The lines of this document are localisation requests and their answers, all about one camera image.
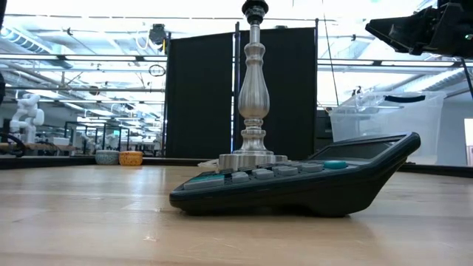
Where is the black desk calculator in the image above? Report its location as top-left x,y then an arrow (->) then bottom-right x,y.
169,132 -> 422,217

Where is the silver table lamp base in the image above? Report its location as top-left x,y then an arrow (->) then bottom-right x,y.
217,0 -> 288,171

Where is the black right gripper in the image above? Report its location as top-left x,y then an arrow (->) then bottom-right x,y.
364,0 -> 473,59

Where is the black partition panel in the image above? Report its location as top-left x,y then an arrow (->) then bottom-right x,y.
235,26 -> 319,160
165,32 -> 236,160

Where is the clear plastic storage bin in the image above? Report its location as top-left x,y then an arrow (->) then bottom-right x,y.
328,90 -> 447,166

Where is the black ceiling camera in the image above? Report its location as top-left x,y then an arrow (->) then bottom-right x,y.
149,24 -> 167,47

